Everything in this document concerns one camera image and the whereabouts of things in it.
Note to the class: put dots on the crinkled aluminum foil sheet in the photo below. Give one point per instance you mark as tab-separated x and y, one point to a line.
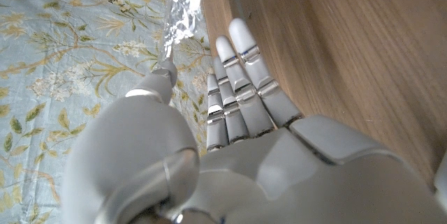
181	14

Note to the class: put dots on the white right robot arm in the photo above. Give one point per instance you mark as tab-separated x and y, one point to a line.
441	178

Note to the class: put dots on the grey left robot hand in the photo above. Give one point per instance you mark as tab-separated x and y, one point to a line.
297	175

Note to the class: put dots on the floral print backdrop cloth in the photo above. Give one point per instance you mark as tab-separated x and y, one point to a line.
70	60

